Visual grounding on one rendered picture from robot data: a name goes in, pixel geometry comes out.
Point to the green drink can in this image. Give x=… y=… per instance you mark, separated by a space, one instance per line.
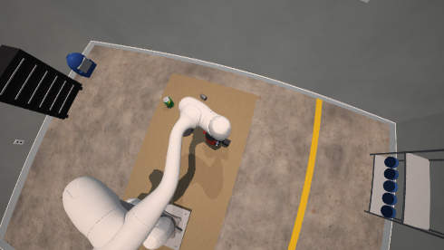
x=168 y=101

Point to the dark grey round disc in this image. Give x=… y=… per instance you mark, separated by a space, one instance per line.
x=188 y=132

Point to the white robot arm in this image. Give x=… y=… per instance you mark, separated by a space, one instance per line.
x=95 y=209

